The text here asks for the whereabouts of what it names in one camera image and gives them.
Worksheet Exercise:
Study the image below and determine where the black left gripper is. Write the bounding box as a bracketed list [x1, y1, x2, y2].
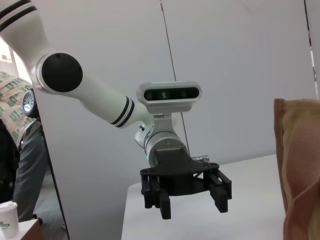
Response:
[139, 147, 234, 221]

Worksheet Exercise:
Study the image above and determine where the khaki canvas food bag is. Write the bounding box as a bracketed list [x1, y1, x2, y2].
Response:
[273, 98, 320, 240]

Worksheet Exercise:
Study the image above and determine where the person in printed khaki shirt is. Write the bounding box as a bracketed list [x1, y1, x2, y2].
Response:
[0, 71, 55, 222]

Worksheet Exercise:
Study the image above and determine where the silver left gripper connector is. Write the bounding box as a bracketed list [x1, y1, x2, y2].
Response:
[191, 154, 211, 163]

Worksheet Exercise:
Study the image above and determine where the brown desk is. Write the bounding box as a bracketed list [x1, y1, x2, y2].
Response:
[17, 217, 43, 240]

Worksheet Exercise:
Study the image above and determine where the white paper cup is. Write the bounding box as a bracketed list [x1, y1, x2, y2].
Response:
[0, 201, 20, 240]

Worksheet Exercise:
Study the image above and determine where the round white dial gauge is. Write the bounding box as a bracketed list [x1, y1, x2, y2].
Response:
[21, 88, 39, 118]

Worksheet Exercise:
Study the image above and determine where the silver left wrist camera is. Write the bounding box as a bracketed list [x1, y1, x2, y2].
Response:
[136, 80, 202, 116]

